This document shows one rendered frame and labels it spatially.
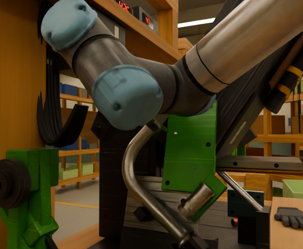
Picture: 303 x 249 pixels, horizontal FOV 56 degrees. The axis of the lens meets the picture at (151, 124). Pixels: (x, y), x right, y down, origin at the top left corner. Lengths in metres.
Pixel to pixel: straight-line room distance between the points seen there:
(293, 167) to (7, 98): 0.64
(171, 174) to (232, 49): 0.36
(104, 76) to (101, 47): 0.05
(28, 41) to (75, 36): 0.34
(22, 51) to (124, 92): 0.42
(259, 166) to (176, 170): 0.21
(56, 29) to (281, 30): 0.27
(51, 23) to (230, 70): 0.24
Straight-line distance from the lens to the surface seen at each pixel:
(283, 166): 0.74
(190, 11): 8.47
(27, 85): 0.69
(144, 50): 1.09
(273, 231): 1.00
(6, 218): 0.54
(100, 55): 0.36
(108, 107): 0.33
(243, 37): 0.38
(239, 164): 0.75
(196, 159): 0.64
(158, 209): 0.62
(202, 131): 0.65
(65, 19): 0.40
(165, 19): 1.61
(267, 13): 0.37
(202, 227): 0.98
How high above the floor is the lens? 1.19
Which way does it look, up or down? 2 degrees up
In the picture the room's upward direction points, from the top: straight up
